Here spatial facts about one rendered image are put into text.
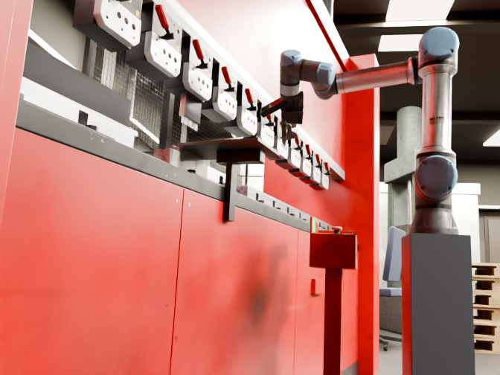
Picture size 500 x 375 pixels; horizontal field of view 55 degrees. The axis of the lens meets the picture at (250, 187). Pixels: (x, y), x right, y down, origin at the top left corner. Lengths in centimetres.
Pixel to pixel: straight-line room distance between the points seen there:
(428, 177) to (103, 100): 126
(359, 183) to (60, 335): 289
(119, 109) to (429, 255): 133
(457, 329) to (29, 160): 126
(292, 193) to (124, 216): 273
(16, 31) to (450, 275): 133
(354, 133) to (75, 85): 227
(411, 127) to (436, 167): 557
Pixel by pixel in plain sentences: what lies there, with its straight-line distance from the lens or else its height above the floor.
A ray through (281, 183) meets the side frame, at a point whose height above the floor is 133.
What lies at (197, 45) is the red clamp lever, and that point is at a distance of 154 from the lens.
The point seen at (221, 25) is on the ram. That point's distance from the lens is 180.
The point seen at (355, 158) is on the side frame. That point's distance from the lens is 362.
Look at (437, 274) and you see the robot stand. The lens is 161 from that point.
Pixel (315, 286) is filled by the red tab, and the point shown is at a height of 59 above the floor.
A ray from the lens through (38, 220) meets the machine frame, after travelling 87.
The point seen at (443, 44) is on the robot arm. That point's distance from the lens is 167.
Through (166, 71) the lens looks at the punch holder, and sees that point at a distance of 143.
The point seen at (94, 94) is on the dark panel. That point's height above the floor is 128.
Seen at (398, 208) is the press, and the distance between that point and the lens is 725.
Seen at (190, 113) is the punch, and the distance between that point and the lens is 158.
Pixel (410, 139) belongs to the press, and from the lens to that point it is 704.
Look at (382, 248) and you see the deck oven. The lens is 841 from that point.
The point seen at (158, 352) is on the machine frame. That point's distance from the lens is 119.
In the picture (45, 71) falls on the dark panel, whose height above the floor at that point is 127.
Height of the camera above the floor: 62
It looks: 10 degrees up
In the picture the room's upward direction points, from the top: 3 degrees clockwise
